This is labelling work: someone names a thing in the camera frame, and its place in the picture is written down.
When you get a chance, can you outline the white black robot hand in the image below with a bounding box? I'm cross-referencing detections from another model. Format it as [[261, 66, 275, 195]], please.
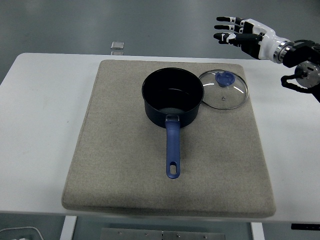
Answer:
[[213, 16, 292, 62]]

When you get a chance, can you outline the glass pot lid blue knob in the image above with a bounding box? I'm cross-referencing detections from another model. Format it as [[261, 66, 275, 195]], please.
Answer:
[[197, 69, 250, 111]]

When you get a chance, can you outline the beige fabric mat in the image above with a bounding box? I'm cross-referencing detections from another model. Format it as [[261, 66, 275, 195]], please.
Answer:
[[61, 59, 277, 218]]

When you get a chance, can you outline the white table leg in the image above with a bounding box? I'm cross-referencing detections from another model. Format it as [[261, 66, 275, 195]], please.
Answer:
[[250, 221, 265, 240], [59, 215, 78, 240]]

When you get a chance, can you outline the grey metal plate with screws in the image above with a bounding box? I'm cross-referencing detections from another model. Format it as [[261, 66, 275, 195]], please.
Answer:
[[100, 227, 227, 240]]

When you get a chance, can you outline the grey bin with white rim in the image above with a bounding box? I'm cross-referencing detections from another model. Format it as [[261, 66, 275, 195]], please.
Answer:
[[0, 226, 44, 240]]

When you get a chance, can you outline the dark pot with blue handle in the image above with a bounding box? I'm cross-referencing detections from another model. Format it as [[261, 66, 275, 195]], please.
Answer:
[[141, 67, 205, 180]]

